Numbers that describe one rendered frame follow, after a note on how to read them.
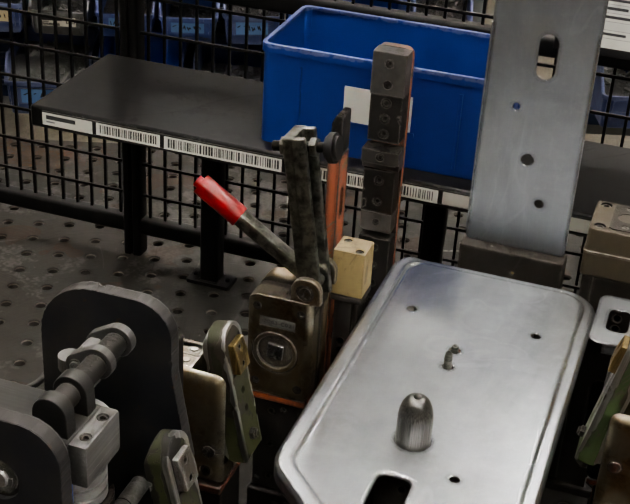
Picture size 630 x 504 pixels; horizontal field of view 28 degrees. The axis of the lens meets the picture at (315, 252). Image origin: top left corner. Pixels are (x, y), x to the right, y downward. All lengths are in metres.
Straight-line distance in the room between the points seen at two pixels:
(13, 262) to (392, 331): 0.87
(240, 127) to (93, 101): 0.21
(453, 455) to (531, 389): 0.13
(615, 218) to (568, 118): 0.13
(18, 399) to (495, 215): 0.70
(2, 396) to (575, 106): 0.72
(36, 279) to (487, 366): 0.90
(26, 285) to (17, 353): 0.18
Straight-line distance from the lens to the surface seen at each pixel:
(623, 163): 1.63
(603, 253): 1.40
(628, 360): 1.10
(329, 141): 1.14
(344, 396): 1.17
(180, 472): 0.95
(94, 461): 0.87
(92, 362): 0.89
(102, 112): 1.66
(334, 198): 1.27
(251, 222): 1.21
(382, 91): 1.44
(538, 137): 1.39
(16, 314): 1.86
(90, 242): 2.03
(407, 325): 1.28
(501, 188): 1.42
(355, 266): 1.27
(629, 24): 1.63
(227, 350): 1.06
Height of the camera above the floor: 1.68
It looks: 29 degrees down
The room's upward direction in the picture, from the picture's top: 4 degrees clockwise
